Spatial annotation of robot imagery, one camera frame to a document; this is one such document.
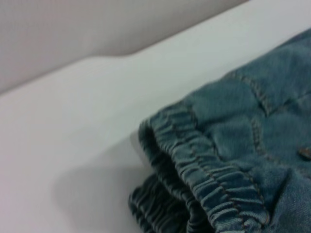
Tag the blue denim shorts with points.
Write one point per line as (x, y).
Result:
(230, 145)

